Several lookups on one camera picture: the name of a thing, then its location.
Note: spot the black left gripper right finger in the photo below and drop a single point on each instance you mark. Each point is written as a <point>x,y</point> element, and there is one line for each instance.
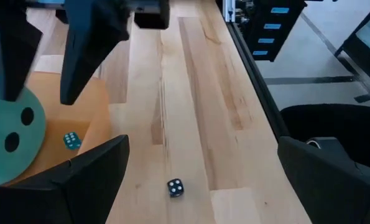
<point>334,196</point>

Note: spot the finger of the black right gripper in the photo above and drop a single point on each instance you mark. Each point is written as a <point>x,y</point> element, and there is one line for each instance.
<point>20,46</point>
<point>91,37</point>

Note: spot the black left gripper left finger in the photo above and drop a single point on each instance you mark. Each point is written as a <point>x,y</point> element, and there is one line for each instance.
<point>79,193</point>

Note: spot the small cyan die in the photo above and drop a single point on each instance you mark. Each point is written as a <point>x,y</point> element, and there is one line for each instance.
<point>72,141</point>

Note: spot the orange translucent plastic bin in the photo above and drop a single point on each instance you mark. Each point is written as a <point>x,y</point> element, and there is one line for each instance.
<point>91,124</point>

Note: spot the large teal plush die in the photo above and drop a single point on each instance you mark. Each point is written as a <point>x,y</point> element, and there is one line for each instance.
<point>32,137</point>

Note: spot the small black die white pips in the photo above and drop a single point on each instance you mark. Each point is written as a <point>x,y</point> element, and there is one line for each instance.
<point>175,188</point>

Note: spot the dark metal side table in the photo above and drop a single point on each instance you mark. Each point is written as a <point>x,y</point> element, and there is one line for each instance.
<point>358,62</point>

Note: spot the black cabinet with blue labels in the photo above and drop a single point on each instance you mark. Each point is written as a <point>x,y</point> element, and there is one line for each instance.
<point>293,28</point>

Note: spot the silver aluminium extrusion post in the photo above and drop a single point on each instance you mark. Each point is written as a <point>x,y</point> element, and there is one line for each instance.
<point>229,11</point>

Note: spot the black metal table frame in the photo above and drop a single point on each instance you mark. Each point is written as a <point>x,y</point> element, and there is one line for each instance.
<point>259,84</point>

